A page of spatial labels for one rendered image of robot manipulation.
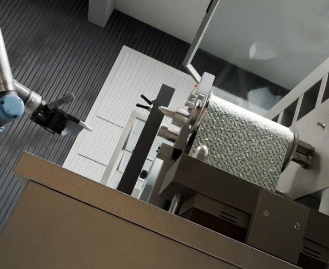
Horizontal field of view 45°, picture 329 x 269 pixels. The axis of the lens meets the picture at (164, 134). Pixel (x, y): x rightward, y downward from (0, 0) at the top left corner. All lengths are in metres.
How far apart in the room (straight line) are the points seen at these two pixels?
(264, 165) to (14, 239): 0.63
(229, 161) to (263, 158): 0.09
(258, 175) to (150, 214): 0.43
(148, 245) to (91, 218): 0.10
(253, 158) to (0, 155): 3.45
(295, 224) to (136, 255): 0.31
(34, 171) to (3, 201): 3.47
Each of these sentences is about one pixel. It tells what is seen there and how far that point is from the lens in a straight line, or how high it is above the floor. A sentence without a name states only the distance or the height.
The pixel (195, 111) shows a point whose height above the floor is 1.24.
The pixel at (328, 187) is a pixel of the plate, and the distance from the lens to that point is 1.03.
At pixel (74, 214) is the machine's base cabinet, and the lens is 0.67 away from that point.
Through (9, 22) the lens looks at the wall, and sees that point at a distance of 4.88.
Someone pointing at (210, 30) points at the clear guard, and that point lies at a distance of 1.90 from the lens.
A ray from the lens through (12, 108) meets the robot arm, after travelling 1.28.
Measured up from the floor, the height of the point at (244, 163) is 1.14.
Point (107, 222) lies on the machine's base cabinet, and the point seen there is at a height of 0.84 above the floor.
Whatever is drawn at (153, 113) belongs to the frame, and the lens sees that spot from 1.38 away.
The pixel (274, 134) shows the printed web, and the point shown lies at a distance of 1.09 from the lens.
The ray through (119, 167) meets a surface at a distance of 2.03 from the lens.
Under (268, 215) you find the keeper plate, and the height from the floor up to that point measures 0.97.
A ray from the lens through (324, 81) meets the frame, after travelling 1.37.
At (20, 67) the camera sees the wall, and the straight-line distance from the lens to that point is 4.60.
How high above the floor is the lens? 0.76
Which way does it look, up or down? 22 degrees up
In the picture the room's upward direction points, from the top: 22 degrees clockwise
